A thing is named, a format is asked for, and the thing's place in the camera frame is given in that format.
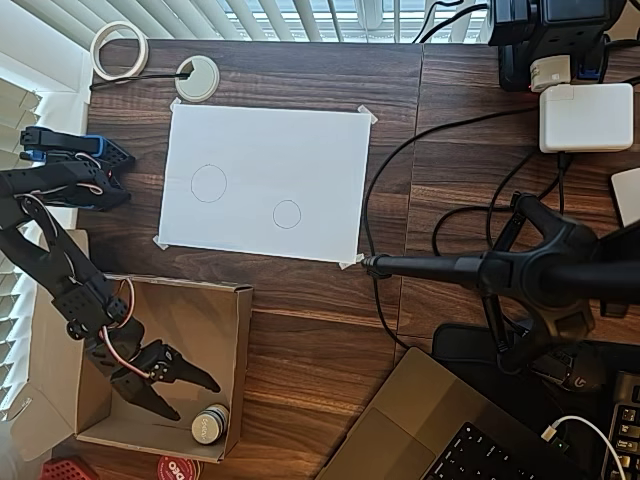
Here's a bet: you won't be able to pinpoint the small silver round tin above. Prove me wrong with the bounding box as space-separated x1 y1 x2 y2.
190 403 231 446

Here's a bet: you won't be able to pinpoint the open cardboard box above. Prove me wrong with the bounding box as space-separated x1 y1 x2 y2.
9 228 254 464

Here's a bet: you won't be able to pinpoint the red perforated base block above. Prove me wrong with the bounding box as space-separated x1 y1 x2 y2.
40 457 94 480

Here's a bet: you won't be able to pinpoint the white paper sheet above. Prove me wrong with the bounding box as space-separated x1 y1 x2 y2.
158 103 372 264

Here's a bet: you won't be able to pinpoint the grey laptop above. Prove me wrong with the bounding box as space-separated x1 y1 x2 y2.
314 347 596 480

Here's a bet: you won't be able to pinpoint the vertical blinds without view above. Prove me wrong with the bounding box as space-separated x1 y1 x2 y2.
0 74 51 426

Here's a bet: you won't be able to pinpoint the black mouse pad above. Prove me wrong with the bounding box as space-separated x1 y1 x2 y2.
432 323 621 401

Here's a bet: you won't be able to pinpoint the masking tape roll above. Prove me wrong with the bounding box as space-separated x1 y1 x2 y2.
90 22 149 81

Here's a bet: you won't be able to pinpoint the vertical blinds with view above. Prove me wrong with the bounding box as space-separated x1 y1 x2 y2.
19 0 494 45

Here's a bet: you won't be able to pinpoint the black computer mouse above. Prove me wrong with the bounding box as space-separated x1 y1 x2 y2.
554 344 621 394

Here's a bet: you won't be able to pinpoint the black keyboard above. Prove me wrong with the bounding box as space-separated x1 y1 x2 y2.
607 369 640 480

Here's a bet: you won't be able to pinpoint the small white plug adapter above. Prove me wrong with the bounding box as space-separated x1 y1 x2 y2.
528 53 573 94

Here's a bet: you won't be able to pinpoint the white power adapter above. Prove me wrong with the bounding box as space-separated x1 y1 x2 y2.
538 82 635 154

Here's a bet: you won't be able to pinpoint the white flat device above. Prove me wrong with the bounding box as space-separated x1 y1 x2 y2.
609 168 640 229

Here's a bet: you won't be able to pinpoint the black power strip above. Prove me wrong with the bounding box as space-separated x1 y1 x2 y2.
487 0 626 92

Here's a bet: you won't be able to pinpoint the blue plug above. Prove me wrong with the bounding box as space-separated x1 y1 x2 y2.
577 47 605 81

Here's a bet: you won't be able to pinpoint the thin black grommet cable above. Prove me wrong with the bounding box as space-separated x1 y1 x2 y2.
89 68 195 92

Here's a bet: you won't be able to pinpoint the white round cable grommet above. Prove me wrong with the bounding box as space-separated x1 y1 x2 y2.
174 55 221 103

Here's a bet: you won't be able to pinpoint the long black cable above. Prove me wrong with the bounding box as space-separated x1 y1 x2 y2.
362 106 544 351

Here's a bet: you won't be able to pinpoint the black camera tripod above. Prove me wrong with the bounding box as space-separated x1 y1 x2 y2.
360 192 640 376

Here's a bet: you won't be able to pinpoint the looped black cable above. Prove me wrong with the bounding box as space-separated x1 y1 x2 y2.
432 149 569 256

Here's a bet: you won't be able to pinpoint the white charging cable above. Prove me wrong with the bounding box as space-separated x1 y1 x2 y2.
544 415 629 480

